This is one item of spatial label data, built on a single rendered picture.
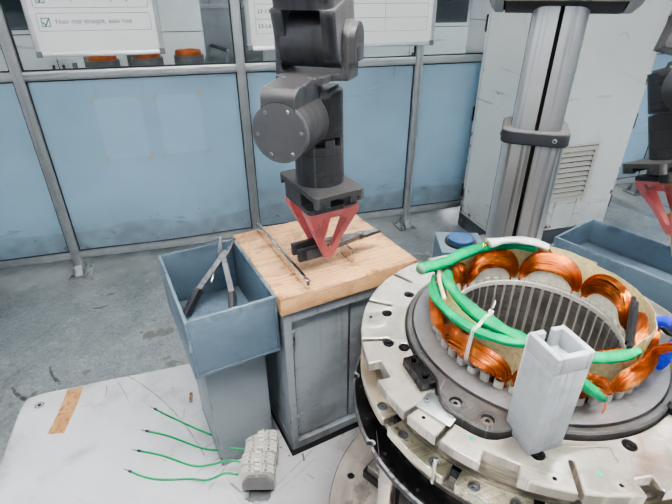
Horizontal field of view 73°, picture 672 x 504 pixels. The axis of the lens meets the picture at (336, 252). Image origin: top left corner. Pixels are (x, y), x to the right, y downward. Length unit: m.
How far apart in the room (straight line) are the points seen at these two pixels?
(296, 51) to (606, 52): 2.48
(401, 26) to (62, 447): 2.42
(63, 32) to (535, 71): 2.09
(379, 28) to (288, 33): 2.19
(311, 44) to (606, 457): 0.43
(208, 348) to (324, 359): 0.17
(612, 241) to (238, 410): 0.62
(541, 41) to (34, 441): 1.00
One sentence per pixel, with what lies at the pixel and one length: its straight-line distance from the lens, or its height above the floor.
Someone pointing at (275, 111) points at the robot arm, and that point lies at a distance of 0.44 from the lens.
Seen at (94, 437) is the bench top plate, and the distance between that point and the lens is 0.85.
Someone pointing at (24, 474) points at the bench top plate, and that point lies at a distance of 0.85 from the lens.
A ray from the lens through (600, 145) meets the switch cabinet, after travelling 3.07.
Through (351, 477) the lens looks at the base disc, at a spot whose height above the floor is 0.79.
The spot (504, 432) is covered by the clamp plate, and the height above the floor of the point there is 1.10.
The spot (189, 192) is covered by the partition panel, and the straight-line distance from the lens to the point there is 2.69.
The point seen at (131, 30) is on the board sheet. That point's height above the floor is 1.23.
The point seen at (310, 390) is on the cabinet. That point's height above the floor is 0.89.
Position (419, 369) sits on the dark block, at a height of 1.10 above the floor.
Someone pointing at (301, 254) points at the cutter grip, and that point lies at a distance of 0.56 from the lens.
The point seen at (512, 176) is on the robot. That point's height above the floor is 1.09.
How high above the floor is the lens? 1.38
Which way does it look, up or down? 30 degrees down
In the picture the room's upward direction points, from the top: straight up
